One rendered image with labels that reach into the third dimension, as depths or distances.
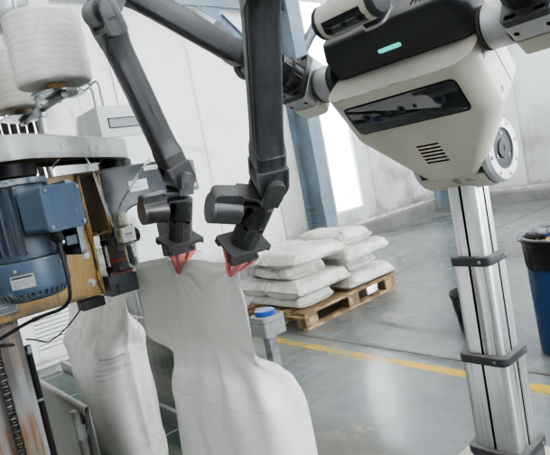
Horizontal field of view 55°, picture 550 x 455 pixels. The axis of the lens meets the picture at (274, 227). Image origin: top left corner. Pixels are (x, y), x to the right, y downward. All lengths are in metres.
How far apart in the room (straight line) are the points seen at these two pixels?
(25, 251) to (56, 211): 0.11
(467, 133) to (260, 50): 0.56
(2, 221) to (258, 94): 0.58
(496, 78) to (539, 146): 8.19
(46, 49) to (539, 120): 8.56
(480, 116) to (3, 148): 0.95
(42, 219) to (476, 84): 0.88
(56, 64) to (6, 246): 0.39
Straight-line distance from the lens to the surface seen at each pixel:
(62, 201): 1.13
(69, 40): 1.28
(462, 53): 1.12
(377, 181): 8.61
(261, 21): 0.82
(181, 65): 6.56
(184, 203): 1.25
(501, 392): 1.48
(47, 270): 1.17
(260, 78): 0.85
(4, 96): 1.51
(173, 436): 2.09
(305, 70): 1.40
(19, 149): 1.16
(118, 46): 1.18
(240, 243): 1.03
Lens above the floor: 1.25
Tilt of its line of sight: 6 degrees down
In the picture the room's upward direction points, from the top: 11 degrees counter-clockwise
